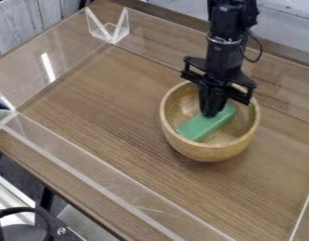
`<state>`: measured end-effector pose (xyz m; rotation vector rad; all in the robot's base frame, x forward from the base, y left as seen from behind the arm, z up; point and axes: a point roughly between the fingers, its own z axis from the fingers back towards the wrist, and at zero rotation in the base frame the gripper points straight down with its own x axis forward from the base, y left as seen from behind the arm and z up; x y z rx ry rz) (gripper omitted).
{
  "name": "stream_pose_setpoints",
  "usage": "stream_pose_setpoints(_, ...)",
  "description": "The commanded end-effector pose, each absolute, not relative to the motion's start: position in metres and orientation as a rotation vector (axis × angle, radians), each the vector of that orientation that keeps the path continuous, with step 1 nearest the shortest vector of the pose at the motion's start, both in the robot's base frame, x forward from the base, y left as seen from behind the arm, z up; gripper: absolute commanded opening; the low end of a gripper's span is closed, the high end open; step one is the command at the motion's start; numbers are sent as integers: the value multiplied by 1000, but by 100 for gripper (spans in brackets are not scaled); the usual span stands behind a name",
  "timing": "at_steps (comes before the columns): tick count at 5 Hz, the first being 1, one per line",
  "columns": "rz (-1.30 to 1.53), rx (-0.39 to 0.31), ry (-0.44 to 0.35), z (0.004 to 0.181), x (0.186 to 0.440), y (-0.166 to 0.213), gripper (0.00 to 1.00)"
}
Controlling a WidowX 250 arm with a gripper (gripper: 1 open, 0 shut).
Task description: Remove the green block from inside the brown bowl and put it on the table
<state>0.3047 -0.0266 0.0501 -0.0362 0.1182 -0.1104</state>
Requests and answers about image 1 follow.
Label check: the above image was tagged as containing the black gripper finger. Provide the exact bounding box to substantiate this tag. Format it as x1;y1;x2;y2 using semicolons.
212;87;229;116
199;81;216;117

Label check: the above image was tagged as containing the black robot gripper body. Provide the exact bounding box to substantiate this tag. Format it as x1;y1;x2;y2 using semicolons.
181;38;256;104

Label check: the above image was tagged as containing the green rectangular block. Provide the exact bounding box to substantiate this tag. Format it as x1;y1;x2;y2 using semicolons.
175;104;236;142

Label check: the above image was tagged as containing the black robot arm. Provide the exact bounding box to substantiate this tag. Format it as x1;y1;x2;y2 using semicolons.
181;0;260;118

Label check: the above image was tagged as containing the light wooden bowl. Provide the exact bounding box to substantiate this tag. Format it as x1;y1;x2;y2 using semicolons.
160;81;262;162

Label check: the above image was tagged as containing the black table leg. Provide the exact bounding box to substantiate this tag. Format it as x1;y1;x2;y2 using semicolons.
40;187;55;211

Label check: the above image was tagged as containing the clear acrylic tray wall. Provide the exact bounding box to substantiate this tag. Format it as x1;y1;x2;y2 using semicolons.
0;1;309;241

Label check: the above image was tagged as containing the clear acrylic corner bracket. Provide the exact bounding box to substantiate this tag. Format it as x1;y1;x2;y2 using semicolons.
84;8;129;44

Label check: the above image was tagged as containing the grey metal base plate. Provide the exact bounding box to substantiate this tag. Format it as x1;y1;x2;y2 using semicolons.
57;205;120;241

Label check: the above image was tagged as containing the black cable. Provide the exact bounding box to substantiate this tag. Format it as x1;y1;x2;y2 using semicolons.
0;206;55;241

